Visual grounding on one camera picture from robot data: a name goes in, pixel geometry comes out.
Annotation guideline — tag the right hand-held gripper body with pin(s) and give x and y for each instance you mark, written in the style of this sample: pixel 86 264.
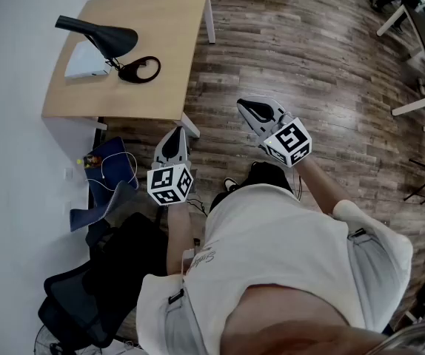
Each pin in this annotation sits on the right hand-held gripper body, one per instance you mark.
pixel 290 141

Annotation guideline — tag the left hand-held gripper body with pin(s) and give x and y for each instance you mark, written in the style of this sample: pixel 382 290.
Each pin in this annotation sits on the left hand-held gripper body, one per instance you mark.
pixel 170 185

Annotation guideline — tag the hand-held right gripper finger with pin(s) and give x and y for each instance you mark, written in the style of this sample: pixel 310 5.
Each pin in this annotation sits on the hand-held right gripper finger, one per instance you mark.
pixel 251 118
pixel 273 109

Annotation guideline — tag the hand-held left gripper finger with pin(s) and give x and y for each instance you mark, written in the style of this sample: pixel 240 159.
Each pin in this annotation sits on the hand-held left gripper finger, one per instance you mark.
pixel 162 148
pixel 183 148

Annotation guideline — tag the black hair dryer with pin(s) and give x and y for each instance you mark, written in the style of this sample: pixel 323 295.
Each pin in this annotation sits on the black hair dryer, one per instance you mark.
pixel 112 41

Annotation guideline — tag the person's right forearm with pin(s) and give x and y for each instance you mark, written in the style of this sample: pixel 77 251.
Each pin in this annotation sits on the person's right forearm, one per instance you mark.
pixel 321 187

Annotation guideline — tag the person's left forearm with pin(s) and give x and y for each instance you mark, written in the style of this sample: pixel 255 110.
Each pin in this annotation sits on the person's left forearm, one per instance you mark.
pixel 179 235

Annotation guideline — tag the person's black trousers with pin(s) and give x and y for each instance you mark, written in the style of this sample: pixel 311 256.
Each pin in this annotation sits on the person's black trousers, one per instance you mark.
pixel 268 176

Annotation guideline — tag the black white sneaker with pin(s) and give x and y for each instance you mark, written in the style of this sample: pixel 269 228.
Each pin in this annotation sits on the black white sneaker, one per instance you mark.
pixel 230 184

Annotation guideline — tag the drink bottle yellow cap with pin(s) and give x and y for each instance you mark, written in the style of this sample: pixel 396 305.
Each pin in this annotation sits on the drink bottle yellow cap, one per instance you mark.
pixel 91 161

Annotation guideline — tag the black mesh office chair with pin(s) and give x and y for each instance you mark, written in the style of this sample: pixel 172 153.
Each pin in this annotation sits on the black mesh office chair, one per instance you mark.
pixel 123 257

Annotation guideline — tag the person's white t-shirt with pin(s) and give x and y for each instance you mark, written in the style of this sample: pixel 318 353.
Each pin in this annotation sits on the person's white t-shirt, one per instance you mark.
pixel 279 242

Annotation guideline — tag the white flat box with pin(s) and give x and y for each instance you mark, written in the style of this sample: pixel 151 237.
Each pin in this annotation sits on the white flat box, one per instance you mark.
pixel 83 63

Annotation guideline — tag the black floor fan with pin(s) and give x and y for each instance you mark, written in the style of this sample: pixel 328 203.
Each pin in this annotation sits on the black floor fan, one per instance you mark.
pixel 47 340

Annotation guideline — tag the white wall socket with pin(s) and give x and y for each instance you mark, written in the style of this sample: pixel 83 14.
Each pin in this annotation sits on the white wall socket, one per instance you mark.
pixel 68 173

